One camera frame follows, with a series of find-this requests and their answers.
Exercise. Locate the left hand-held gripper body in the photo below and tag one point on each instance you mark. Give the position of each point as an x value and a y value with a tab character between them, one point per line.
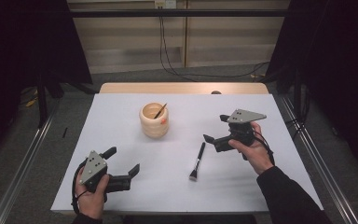
93	166

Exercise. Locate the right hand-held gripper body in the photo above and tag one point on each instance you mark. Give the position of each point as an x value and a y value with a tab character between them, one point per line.
244	115

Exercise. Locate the black makeup brush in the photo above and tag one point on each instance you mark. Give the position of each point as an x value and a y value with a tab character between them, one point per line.
199	155

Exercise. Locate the cream ribbed ceramic cup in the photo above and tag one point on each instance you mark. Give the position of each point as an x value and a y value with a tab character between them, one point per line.
154	129

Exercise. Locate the black pencil with orange end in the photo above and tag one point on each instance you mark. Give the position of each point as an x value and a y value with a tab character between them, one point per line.
160	111

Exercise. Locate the person's left hand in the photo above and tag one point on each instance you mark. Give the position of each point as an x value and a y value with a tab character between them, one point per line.
91	202

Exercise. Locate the person's right hand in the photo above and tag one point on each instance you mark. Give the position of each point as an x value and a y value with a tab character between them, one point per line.
256	155

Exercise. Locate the dark table grommet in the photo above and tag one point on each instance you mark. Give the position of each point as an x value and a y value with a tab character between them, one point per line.
216	92

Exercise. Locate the white table sheet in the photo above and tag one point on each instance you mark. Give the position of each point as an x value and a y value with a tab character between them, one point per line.
174	193

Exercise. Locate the yellow floor object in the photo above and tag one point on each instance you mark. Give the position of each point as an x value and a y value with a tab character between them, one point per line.
31	103

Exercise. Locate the black curtain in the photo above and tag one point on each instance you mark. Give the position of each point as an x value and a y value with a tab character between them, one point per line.
12	46
338	46

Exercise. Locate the black stand post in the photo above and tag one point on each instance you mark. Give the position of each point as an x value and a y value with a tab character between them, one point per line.
297	93
42	102

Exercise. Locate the aluminium floor rail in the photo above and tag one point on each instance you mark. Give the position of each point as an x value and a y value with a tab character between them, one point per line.
338	199
20	174

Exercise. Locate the wooden wall strip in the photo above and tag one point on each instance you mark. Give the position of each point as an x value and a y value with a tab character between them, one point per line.
185	37

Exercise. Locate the black horizontal frame bar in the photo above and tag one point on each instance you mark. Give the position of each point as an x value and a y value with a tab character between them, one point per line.
180	13

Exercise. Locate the white wall socket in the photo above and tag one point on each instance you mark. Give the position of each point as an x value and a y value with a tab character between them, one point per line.
165	3

